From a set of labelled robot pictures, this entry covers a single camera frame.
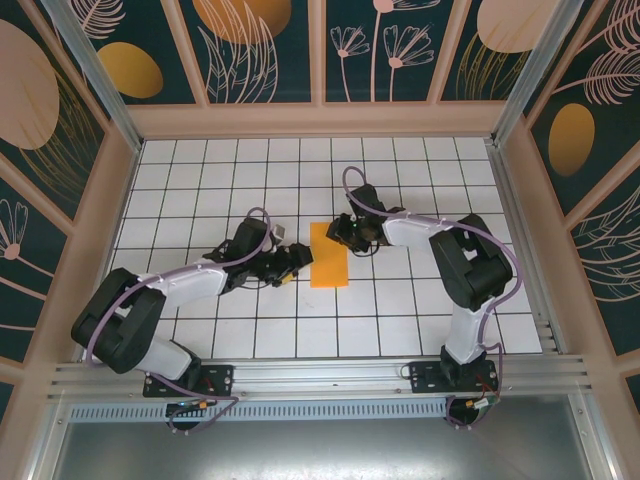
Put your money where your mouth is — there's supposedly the aluminium corner post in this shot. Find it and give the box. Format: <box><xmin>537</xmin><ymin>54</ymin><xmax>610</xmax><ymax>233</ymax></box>
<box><xmin>38</xmin><ymin>0</ymin><xmax>146</xmax><ymax>154</ymax></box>
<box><xmin>490</xmin><ymin>0</ymin><xmax>599</xmax><ymax>147</ymax></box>

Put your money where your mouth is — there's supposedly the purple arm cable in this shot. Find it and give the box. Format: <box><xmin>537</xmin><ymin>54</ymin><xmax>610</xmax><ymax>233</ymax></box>
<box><xmin>84</xmin><ymin>206</ymin><xmax>280</xmax><ymax>434</ymax></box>
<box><xmin>341</xmin><ymin>166</ymin><xmax>524</xmax><ymax>432</ymax></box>

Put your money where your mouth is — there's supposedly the aluminium side rail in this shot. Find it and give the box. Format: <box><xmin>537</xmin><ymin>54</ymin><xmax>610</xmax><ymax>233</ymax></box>
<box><xmin>485</xmin><ymin>139</ymin><xmax>569</xmax><ymax>357</ymax></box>

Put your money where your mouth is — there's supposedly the grey metal base panel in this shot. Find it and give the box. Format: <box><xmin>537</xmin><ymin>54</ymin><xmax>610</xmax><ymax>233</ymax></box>
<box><xmin>49</xmin><ymin>418</ymin><xmax>609</xmax><ymax>480</ymax></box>

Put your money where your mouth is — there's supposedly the aluminium mounting rail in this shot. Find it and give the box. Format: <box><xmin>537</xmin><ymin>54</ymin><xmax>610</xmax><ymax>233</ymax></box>
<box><xmin>47</xmin><ymin>353</ymin><xmax>596</xmax><ymax>402</ymax></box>

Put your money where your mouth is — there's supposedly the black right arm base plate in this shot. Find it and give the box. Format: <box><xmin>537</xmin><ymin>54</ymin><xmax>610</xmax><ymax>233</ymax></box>
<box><xmin>408</xmin><ymin>360</ymin><xmax>501</xmax><ymax>396</ymax></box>

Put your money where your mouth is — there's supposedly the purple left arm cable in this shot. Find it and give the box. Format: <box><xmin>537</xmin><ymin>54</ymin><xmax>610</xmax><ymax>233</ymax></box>
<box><xmin>84</xmin><ymin>206</ymin><xmax>280</xmax><ymax>434</ymax></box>

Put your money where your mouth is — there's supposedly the grey slotted cable duct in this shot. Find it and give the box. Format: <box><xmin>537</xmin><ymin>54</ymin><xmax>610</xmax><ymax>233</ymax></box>
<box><xmin>67</xmin><ymin>397</ymin><xmax>451</xmax><ymax>422</ymax></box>

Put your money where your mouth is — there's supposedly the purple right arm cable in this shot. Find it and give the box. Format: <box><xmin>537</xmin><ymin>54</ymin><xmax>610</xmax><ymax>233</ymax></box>
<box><xmin>341</xmin><ymin>166</ymin><xmax>524</xmax><ymax>432</ymax></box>

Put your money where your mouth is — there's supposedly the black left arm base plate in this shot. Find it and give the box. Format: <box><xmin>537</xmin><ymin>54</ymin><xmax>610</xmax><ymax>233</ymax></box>
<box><xmin>143</xmin><ymin>363</ymin><xmax>235</xmax><ymax>399</ymax></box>

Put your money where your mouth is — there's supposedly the small circuit board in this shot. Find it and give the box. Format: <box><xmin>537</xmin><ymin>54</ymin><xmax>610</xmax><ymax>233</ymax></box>
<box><xmin>166</xmin><ymin>398</ymin><xmax>220</xmax><ymax>417</ymax></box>
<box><xmin>464</xmin><ymin>396</ymin><xmax>503</xmax><ymax>415</ymax></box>

